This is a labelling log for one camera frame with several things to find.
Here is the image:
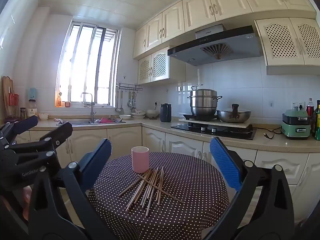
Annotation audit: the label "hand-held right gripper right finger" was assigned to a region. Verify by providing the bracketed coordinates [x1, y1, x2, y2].
[197, 137, 295, 240]

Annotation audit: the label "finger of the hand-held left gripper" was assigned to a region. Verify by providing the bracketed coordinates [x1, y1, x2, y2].
[0, 116, 39, 143]
[0, 122, 73, 165]

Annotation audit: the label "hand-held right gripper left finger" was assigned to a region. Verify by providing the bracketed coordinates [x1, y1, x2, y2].
[28, 138, 118, 240]

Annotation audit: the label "pink cup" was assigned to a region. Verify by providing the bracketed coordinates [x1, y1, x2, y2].
[132, 146, 150, 173]

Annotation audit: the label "pile of wooden chopsticks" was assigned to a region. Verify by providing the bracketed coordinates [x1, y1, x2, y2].
[118, 166, 185, 217]

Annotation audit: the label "hanging steel utensils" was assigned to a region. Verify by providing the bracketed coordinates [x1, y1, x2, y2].
[127, 91, 137, 113]

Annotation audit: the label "person's left hand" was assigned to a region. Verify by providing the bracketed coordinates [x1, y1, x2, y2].
[0, 186, 32, 222]

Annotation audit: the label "jar with white label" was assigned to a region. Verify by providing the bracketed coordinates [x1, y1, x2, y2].
[27, 100, 38, 117]

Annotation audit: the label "steel kitchen sink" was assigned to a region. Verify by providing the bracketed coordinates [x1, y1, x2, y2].
[56, 119, 126, 126]

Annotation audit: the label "cream base cabinets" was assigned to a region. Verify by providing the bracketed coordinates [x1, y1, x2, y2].
[14, 125, 320, 233]

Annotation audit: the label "red hanging utensil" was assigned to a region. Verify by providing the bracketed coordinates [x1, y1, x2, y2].
[8, 92, 20, 107]

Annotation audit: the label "black gas stove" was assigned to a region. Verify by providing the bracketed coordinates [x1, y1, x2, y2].
[171, 123, 257, 140]

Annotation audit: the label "wooden cutting board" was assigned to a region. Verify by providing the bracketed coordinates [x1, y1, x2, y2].
[2, 76, 15, 119]

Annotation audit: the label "light wooden board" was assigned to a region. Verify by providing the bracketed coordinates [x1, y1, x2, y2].
[178, 117, 253, 131]

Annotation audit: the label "steel sink faucet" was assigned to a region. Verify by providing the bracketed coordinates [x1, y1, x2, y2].
[80, 92, 97, 122]

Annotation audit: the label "black portable cooker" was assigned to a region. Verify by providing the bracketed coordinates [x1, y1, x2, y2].
[182, 114, 218, 122]

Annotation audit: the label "hanging steel ladle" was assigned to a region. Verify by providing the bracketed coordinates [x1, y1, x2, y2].
[115, 90, 125, 113]

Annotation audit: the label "stainless steel steamer pot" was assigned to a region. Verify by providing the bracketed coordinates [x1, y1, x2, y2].
[187, 84, 223, 117]

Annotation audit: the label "brown polka dot tablecloth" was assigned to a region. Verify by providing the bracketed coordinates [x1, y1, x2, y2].
[87, 152, 230, 240]

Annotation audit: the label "kitchen window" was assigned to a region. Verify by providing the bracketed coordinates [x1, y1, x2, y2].
[55, 20, 121, 108]

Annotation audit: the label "green electric cooker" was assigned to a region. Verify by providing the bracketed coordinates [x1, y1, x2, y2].
[280, 106, 312, 140]

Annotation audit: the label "black kettle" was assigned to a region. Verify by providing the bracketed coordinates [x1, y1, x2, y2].
[160, 103, 172, 123]

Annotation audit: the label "green glass bottle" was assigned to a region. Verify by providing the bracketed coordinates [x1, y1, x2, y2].
[314, 100, 320, 141]

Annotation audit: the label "dark red bottle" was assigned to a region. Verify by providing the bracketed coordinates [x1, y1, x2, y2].
[306, 98, 315, 117]

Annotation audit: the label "cream lattice door cabinet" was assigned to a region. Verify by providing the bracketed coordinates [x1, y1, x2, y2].
[137, 46, 187, 85]
[254, 17, 320, 75]

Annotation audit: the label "grey range hood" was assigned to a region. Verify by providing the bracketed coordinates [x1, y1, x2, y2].
[167, 24, 263, 67]

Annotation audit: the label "steel pan with black handle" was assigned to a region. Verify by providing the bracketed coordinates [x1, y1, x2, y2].
[216, 104, 251, 123]

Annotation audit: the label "black power cord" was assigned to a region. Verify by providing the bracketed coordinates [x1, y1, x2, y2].
[262, 127, 283, 139]

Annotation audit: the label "metal utensil rail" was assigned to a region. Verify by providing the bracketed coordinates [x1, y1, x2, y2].
[116, 82, 143, 92]

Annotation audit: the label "cream upper wall cabinets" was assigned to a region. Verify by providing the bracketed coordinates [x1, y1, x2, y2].
[132, 0, 318, 60]

